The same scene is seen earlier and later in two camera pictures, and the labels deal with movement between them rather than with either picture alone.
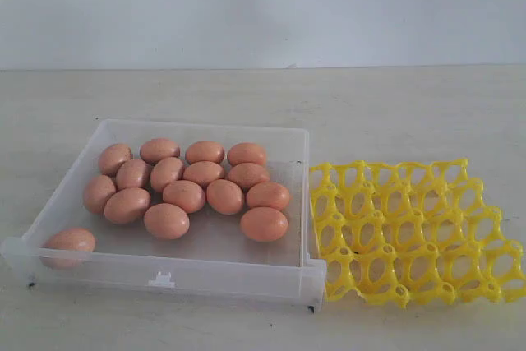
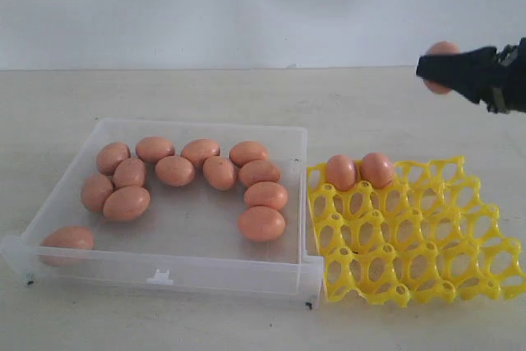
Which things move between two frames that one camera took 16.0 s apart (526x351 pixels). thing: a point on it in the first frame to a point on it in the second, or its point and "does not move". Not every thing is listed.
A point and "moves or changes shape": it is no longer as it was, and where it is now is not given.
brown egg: [112, 156] does not move
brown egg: [266, 194] does not move
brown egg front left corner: [67, 248] does not move
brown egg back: [205, 150] does not move
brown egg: [96, 192] does not move
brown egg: [263, 223] does not move
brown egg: [165, 171] moves or changes shape
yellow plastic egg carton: [401, 235] does not move
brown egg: [166, 221] to [341, 172]
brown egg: [185, 194] to [377, 168]
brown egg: [126, 205] does not move
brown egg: [225, 196] to [440, 48]
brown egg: [246, 152] does not move
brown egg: [203, 173] to [219, 173]
